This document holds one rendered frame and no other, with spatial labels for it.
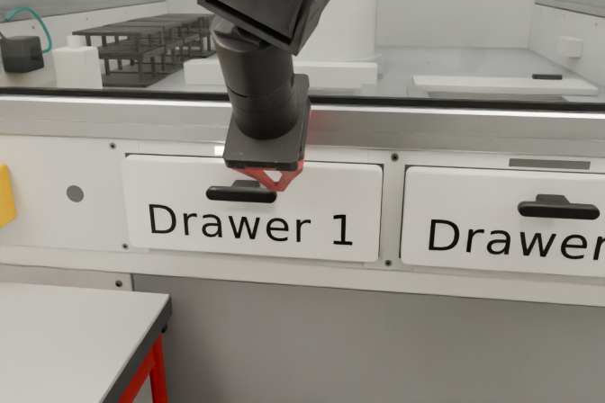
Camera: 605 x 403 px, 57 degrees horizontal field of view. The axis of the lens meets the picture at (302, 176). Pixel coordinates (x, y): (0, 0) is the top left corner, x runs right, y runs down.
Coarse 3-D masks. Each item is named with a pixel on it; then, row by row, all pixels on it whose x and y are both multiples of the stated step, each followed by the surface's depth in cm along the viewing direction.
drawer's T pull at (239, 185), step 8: (232, 184) 59; (240, 184) 59; (248, 184) 59; (256, 184) 59; (208, 192) 58; (216, 192) 57; (224, 192) 57; (232, 192) 57; (240, 192) 57; (248, 192) 57; (256, 192) 57; (264, 192) 57; (272, 192) 57; (216, 200) 58; (224, 200) 58; (232, 200) 58; (240, 200) 57; (248, 200) 57; (256, 200) 57; (264, 200) 57; (272, 200) 57
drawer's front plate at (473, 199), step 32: (416, 192) 58; (448, 192) 58; (480, 192) 57; (512, 192) 57; (544, 192) 57; (576, 192) 56; (416, 224) 60; (480, 224) 59; (512, 224) 58; (544, 224) 58; (576, 224) 57; (416, 256) 61; (448, 256) 60; (480, 256) 60; (512, 256) 59
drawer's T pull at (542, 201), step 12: (528, 204) 54; (540, 204) 54; (552, 204) 53; (564, 204) 53; (576, 204) 53; (588, 204) 53; (528, 216) 54; (540, 216) 54; (552, 216) 54; (564, 216) 53; (576, 216) 53; (588, 216) 53
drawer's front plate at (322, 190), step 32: (128, 160) 62; (160, 160) 61; (192, 160) 61; (128, 192) 63; (160, 192) 62; (192, 192) 62; (288, 192) 60; (320, 192) 60; (352, 192) 59; (128, 224) 64; (160, 224) 64; (192, 224) 63; (224, 224) 63; (288, 224) 62; (320, 224) 61; (352, 224) 61; (288, 256) 63; (320, 256) 62; (352, 256) 62
